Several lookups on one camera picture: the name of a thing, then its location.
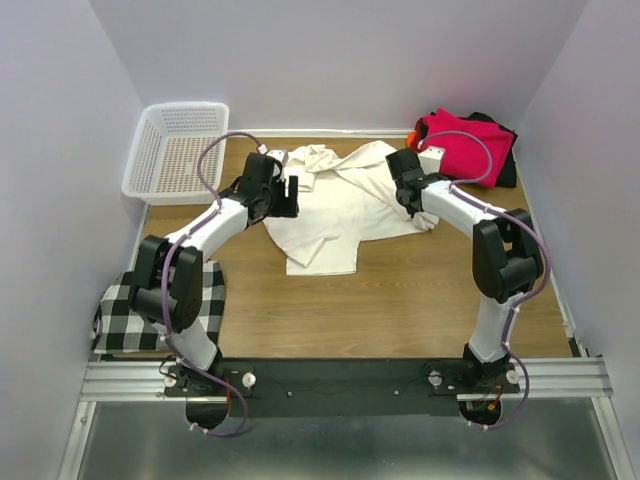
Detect black folded t shirt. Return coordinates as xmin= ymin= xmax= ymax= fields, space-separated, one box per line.
xmin=417 ymin=111 xmax=519 ymax=189

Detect pink folded t shirt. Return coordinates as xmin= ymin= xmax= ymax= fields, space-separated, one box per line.
xmin=414 ymin=107 xmax=516 ymax=189

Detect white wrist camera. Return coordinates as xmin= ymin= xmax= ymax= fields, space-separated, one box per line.
xmin=418 ymin=146 xmax=445 ymax=174
xmin=266 ymin=149 xmax=289 ymax=178

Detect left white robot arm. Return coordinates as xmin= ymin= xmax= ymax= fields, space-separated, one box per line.
xmin=128 ymin=149 xmax=299 ymax=395

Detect orange folded t shirt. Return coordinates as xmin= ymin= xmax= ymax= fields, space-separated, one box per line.
xmin=406 ymin=131 xmax=419 ymax=150

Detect aluminium frame rail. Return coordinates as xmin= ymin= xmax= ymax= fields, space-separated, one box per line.
xmin=80 ymin=357 xmax=613 ymax=402

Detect black white checkered cloth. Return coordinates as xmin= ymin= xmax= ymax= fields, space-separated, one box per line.
xmin=91 ymin=261 xmax=226 ymax=355

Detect white plastic basket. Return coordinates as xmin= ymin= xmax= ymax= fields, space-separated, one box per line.
xmin=121 ymin=101 xmax=229 ymax=206

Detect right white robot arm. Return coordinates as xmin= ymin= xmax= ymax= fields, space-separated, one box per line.
xmin=386 ymin=148 xmax=544 ymax=395

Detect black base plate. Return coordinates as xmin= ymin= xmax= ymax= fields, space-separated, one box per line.
xmin=164 ymin=358 xmax=520 ymax=418

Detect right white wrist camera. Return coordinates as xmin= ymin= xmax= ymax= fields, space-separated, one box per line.
xmin=418 ymin=146 xmax=445 ymax=174

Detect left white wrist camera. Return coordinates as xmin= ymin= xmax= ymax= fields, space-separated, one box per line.
xmin=266 ymin=149 xmax=289 ymax=178

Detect white t shirt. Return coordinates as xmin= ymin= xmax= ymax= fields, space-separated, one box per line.
xmin=264 ymin=140 xmax=439 ymax=276

